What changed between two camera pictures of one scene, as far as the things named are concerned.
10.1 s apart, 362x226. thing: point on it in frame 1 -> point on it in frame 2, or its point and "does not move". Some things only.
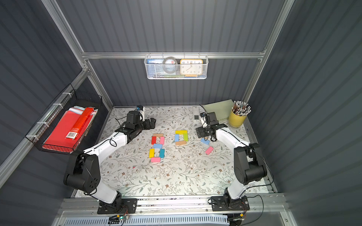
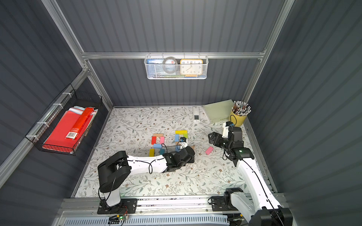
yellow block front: x=152 y=153 does not move
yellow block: x=181 y=132 does not move
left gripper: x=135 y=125 -> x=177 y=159
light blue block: x=157 y=146 does not move
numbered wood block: x=158 y=134 does not move
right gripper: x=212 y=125 -> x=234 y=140
